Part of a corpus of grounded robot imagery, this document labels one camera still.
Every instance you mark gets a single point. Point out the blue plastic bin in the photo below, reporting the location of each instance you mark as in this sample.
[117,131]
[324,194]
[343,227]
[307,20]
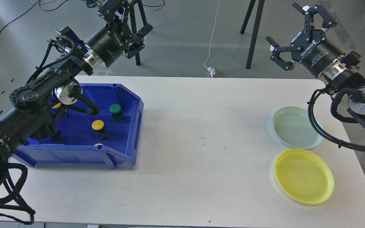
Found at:
[120,147]

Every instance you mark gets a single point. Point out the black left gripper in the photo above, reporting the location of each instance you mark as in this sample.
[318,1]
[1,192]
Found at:
[115,12]

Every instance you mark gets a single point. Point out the yellow push button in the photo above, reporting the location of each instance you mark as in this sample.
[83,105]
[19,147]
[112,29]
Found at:
[99,127]
[59,110]

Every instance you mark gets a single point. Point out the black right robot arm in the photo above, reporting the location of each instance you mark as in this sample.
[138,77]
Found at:
[345,84]

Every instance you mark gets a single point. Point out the green push button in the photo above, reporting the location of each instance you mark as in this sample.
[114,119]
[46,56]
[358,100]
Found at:
[57,137]
[117,113]

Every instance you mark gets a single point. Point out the black tripod legs right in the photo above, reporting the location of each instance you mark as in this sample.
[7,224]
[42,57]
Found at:
[258,17]

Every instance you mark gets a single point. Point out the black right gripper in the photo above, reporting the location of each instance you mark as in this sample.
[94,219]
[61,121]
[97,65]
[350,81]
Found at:
[315,52]

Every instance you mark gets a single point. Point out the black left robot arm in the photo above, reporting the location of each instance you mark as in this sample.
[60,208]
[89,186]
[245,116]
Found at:
[52,89]

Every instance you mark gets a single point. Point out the white power plug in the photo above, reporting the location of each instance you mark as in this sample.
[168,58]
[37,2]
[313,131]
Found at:
[215,72]

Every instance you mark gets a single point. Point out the yellow plate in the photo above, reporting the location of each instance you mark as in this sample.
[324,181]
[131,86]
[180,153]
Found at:
[304,176]

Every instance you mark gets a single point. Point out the light green plate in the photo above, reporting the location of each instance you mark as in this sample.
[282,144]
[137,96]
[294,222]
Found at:
[291,127]

